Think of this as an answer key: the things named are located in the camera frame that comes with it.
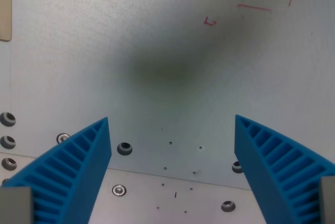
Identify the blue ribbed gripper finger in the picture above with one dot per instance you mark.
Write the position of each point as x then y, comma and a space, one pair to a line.
274, 171
78, 166

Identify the silver flat-head screw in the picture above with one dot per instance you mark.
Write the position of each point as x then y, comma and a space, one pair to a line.
119, 190
62, 137

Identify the beige flat panel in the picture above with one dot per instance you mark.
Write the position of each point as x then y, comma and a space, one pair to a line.
5, 6

